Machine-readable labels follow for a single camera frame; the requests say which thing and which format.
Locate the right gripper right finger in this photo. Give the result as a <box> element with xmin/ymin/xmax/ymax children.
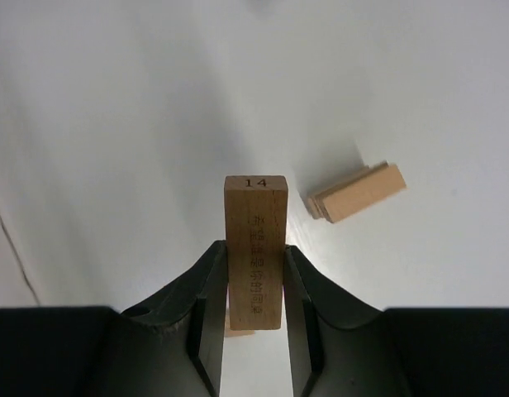
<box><xmin>283</xmin><ymin>246</ymin><xmax>509</xmax><ymax>396</ymax></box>

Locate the wood block seven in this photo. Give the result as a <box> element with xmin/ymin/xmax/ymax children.
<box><xmin>316</xmin><ymin>162</ymin><xmax>407</xmax><ymax>223</ymax></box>

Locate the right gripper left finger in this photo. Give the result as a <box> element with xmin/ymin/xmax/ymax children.
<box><xmin>0</xmin><ymin>241</ymin><xmax>227</xmax><ymax>396</ymax></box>

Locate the wood block five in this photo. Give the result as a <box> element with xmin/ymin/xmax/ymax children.
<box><xmin>306</xmin><ymin>161</ymin><xmax>389</xmax><ymax>219</ymax></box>

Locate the wood block four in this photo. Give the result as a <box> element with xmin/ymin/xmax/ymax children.
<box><xmin>224</xmin><ymin>309</ymin><xmax>255</xmax><ymax>338</ymax></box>

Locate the wood block three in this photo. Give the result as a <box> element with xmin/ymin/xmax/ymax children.
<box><xmin>224</xmin><ymin>175</ymin><xmax>288</xmax><ymax>331</ymax></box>

